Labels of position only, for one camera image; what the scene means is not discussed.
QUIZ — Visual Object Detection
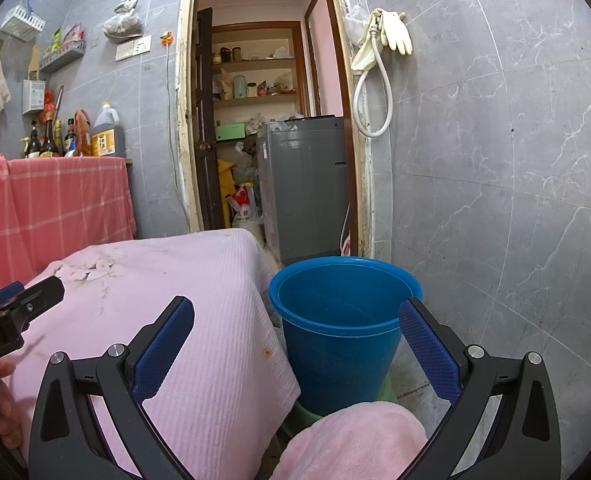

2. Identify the dark glass bottle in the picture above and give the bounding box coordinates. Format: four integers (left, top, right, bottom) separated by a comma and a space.
23, 125, 42, 159

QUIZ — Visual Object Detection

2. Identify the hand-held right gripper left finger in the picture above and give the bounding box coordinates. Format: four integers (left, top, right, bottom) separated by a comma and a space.
28, 296, 196, 480

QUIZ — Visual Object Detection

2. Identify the person's left hand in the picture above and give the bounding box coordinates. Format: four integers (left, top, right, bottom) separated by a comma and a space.
0, 357, 25, 450

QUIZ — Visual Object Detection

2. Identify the grey wall shelf rack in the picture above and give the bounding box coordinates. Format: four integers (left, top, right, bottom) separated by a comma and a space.
39, 41, 86, 73

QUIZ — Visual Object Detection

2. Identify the dark bottle yellow label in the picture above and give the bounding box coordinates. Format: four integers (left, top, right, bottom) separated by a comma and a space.
40, 111, 60, 158

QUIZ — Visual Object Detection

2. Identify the white red sack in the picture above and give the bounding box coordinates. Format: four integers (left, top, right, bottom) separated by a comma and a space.
228, 185, 261, 231

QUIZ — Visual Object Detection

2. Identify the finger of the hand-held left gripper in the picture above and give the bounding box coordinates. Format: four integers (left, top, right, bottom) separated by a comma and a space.
6, 275, 66, 336
0, 281, 26, 313

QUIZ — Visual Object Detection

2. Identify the yellow plastic bin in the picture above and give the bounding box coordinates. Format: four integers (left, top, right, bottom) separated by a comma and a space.
218, 159, 236, 228

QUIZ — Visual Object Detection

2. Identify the dark wooden door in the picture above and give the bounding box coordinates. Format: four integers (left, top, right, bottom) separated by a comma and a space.
196, 7, 226, 233

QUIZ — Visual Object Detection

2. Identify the wooden wall shelf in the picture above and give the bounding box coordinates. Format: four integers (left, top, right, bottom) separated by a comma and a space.
210, 21, 306, 106

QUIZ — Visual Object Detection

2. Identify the white wall socket panel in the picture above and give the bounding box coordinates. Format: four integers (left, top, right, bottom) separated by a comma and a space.
114, 35, 153, 62

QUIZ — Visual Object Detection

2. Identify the white utensil holder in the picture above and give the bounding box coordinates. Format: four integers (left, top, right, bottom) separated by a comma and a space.
22, 79, 45, 115

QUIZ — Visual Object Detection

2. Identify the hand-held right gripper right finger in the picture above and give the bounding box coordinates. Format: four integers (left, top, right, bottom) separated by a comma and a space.
398, 297, 562, 480

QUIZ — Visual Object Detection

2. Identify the red checked cloth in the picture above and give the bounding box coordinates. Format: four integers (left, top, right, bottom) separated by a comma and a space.
0, 155, 137, 301

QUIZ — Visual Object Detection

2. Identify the pink flower print blanket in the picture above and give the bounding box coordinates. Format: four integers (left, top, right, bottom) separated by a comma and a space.
0, 228, 302, 480

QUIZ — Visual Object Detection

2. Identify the grey washing machine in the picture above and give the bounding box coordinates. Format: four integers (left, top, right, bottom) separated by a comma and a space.
256, 116, 349, 266

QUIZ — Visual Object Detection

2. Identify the large dark oil jug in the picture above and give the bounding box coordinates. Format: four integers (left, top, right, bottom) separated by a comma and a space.
92, 102, 126, 158

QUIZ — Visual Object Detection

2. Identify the hanging clear plastic bag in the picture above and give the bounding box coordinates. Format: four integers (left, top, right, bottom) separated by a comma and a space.
103, 0, 145, 41

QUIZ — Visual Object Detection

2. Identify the white hose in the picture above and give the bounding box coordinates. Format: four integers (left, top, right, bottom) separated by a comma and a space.
353, 15, 393, 138

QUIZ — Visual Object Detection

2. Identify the cream rubber glove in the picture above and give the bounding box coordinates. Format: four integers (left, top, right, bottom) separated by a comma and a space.
351, 35, 379, 73
380, 9, 413, 56

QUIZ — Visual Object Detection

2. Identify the wooden door frame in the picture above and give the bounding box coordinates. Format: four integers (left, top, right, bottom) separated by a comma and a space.
176, 0, 376, 261

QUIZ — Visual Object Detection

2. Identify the green box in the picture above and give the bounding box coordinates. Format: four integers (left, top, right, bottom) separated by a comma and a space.
214, 122, 246, 142

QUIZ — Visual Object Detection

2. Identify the white plastic basket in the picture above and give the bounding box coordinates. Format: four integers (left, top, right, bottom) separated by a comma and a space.
0, 0, 46, 41

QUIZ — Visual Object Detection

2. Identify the pink towel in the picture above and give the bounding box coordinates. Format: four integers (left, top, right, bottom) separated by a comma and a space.
270, 402, 429, 480

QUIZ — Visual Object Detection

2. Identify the green plastic stool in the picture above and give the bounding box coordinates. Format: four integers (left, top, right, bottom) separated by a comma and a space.
280, 375, 401, 441

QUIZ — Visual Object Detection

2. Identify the thin white cable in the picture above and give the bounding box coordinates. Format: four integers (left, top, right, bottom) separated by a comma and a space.
164, 45, 186, 211

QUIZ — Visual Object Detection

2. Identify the blue plastic bucket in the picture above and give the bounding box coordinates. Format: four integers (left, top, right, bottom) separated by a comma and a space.
269, 256, 423, 417

